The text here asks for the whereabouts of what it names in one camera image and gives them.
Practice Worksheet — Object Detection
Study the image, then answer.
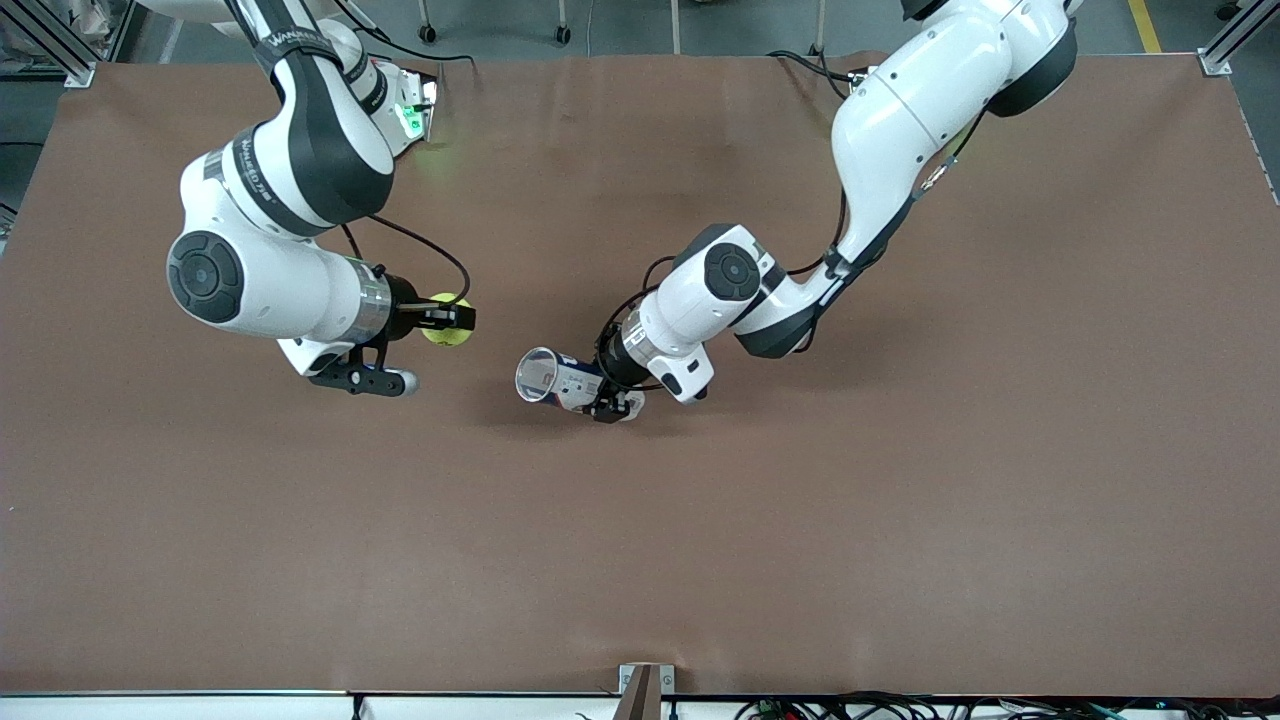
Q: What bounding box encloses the aluminium frame post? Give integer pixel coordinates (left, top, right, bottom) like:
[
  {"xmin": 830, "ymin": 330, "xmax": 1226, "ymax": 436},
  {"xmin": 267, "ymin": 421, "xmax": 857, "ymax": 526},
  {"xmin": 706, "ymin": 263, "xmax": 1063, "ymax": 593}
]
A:
[
  {"xmin": 0, "ymin": 0, "xmax": 98, "ymax": 89},
  {"xmin": 1198, "ymin": 0, "xmax": 1280, "ymax": 78}
]

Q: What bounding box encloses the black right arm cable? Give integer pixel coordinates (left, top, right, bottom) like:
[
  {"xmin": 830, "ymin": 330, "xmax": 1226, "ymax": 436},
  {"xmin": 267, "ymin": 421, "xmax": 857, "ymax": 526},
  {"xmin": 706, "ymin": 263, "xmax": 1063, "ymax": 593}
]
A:
[{"xmin": 340, "ymin": 213, "xmax": 471, "ymax": 306}]

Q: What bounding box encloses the black left base cable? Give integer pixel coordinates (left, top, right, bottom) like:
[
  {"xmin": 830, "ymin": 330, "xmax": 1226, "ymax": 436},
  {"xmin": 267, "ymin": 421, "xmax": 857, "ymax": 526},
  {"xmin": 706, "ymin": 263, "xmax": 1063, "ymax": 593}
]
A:
[{"xmin": 766, "ymin": 48, "xmax": 863, "ymax": 106}]

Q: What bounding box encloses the metal mast bracket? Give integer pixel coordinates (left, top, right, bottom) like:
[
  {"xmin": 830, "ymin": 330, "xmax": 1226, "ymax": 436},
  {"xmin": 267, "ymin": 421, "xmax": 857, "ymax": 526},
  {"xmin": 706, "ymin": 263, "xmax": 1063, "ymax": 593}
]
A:
[{"xmin": 618, "ymin": 663, "xmax": 677, "ymax": 720}]

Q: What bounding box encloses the black right base cable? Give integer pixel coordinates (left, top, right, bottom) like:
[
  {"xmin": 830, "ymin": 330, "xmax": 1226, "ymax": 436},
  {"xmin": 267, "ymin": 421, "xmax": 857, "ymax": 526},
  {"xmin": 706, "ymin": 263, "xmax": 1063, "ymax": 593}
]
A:
[{"xmin": 335, "ymin": 0, "xmax": 476, "ymax": 76}]

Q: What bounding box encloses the brown table mat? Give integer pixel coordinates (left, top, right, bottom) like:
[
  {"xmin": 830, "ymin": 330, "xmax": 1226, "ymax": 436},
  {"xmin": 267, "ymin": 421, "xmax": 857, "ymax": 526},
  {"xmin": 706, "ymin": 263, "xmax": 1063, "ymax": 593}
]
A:
[{"xmin": 0, "ymin": 50, "xmax": 1280, "ymax": 698}]

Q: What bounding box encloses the black cable bundle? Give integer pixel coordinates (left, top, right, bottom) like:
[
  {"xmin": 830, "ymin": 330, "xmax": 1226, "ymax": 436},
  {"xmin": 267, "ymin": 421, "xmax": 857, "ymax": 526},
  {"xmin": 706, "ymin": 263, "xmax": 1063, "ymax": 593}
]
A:
[{"xmin": 733, "ymin": 690, "xmax": 1280, "ymax": 720}]

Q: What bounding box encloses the black base cable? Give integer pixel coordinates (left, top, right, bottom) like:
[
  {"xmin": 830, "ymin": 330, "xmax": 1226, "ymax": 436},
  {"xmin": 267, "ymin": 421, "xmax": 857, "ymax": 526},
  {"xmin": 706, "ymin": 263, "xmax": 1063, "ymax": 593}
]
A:
[
  {"xmin": 335, "ymin": 0, "xmax": 476, "ymax": 76},
  {"xmin": 766, "ymin": 48, "xmax": 863, "ymax": 106}
]

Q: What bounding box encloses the white blue tennis ball can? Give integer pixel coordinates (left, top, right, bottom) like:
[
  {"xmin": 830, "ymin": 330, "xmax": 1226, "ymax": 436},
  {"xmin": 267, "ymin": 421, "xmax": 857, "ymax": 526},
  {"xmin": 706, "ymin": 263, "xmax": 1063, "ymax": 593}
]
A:
[{"xmin": 514, "ymin": 346, "xmax": 613, "ymax": 414}]

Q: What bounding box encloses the yellow tennis ball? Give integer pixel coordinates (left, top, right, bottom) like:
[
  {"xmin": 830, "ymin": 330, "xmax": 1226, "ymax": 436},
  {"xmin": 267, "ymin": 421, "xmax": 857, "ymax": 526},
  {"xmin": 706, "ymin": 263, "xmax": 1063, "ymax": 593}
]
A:
[{"xmin": 420, "ymin": 292, "xmax": 474, "ymax": 348}]

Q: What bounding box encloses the white table edge rail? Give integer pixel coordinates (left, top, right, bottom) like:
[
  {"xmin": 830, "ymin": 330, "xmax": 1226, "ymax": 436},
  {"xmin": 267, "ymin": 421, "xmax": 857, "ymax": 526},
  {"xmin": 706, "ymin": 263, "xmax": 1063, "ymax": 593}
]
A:
[{"xmin": 0, "ymin": 690, "xmax": 1280, "ymax": 720}]

